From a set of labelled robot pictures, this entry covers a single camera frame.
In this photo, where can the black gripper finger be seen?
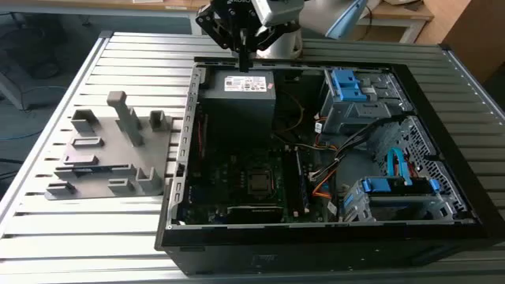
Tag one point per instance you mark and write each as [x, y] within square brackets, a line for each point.
[215, 26]
[276, 34]

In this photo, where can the dark RAM stick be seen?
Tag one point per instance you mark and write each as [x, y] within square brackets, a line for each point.
[91, 169]
[304, 183]

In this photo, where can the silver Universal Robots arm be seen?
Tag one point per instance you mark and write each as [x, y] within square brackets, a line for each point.
[284, 44]

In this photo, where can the blue disk carrier latch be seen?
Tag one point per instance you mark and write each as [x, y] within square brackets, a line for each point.
[347, 83]

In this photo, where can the grey power supply unit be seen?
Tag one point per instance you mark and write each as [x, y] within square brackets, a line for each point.
[236, 109]

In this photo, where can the wooden desk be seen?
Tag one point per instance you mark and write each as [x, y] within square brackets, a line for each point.
[395, 14]

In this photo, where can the grey metal drive cage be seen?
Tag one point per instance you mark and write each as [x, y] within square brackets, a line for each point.
[355, 115]

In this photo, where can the grey parts rack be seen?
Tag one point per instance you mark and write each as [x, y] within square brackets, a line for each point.
[111, 142]

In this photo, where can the brown wooden cabinet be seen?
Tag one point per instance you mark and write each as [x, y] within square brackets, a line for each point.
[473, 29]

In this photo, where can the silver CPU in socket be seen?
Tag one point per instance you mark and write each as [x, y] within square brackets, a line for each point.
[260, 182]

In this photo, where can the dark green motherboard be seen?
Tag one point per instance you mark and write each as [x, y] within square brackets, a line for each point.
[220, 177]

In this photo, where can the blue disk carrier with disk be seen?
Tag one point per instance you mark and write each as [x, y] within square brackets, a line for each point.
[379, 185]

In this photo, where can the black graphics card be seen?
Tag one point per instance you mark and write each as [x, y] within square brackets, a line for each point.
[255, 213]

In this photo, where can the grey metal disk bay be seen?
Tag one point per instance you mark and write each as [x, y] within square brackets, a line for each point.
[403, 204]

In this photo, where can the black open PC case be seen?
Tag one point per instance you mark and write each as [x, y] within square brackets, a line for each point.
[316, 254]

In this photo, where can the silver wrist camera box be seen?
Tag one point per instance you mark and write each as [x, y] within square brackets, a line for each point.
[276, 13]

